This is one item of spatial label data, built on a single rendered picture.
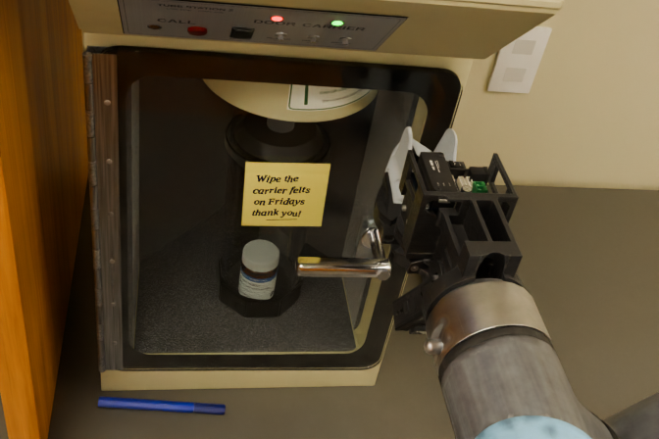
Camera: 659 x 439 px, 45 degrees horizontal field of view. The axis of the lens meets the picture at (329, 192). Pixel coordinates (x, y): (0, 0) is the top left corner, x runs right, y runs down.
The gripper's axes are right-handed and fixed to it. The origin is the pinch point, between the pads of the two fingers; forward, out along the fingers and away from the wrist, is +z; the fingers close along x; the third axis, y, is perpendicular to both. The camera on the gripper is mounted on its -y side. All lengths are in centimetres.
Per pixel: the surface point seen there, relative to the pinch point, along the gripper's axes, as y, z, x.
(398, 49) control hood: 11.1, -0.8, 3.5
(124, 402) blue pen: -35.9, 0.4, 24.9
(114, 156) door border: -2.3, 1.5, 25.4
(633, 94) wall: -20, 46, -52
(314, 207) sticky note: -7.3, 1.3, 7.3
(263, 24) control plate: 14.0, -3.9, 14.5
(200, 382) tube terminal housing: -35.7, 2.7, 16.5
